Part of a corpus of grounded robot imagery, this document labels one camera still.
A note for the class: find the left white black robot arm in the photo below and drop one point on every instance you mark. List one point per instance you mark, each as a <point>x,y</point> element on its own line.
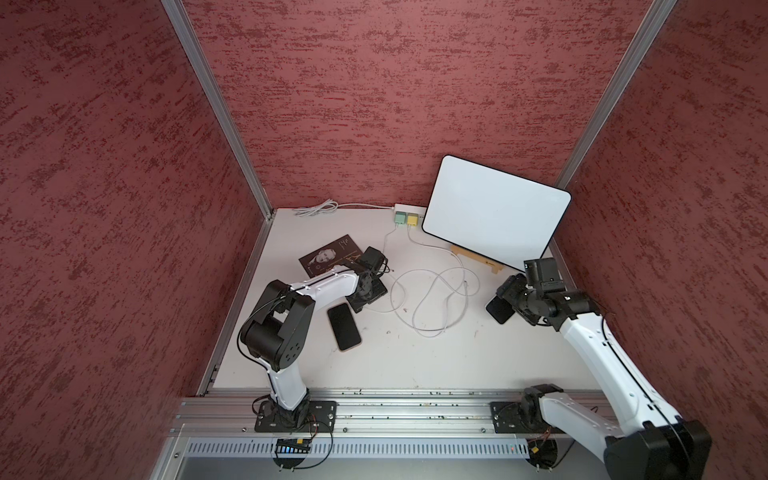
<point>274,334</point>

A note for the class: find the wooden tablet stand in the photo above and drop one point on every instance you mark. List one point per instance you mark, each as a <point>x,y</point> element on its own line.
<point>494,266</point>

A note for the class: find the green charger plug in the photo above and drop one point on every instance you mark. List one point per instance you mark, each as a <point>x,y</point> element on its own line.
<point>399,218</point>

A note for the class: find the black smartphone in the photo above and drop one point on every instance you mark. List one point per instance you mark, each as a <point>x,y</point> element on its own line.
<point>500,310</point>
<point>344,327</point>

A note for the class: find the white tablet screen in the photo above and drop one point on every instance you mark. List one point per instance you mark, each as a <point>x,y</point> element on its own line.
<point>497,215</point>

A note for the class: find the dark portrait book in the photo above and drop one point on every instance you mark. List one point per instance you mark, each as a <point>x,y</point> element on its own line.
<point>326,257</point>

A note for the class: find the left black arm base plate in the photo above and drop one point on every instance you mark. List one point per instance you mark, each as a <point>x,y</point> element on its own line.
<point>311,416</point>

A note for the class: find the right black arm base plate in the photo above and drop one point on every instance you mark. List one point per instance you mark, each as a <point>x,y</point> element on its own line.
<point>520,417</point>

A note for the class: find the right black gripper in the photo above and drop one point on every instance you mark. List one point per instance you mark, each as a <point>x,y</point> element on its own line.
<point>507,290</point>

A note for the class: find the white power strip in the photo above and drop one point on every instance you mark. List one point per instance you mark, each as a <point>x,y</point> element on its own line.
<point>410,209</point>

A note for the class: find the aluminium mounting rail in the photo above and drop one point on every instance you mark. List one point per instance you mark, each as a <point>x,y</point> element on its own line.
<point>360,412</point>

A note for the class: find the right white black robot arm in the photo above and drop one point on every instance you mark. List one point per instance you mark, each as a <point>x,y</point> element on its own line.
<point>649,439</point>

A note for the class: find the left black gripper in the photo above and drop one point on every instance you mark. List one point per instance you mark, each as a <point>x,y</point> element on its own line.
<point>379,290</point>

